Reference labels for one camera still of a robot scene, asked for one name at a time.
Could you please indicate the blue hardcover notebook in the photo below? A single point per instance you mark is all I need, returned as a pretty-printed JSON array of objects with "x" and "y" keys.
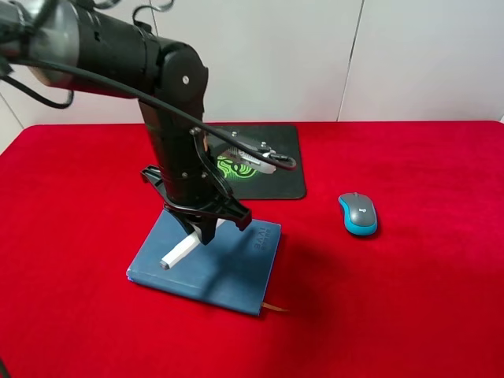
[{"x": 233, "y": 274}]

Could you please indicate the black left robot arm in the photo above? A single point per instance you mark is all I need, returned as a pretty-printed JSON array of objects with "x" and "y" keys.
[{"x": 74, "y": 45}]

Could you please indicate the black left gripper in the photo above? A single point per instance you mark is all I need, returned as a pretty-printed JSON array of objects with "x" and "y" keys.
[{"x": 195, "y": 192}]

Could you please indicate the white pen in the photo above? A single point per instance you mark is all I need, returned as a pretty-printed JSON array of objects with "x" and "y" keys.
[{"x": 184, "y": 246}]

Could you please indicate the grey blue wireless mouse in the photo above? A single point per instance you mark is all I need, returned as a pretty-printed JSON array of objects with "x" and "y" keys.
[{"x": 359, "y": 214}]

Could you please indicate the black green mouse pad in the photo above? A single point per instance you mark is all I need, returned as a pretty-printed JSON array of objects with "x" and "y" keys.
[{"x": 248, "y": 183}]

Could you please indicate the red velvet table cloth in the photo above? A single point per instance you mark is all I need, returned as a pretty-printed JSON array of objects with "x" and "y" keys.
[{"x": 421, "y": 297}]

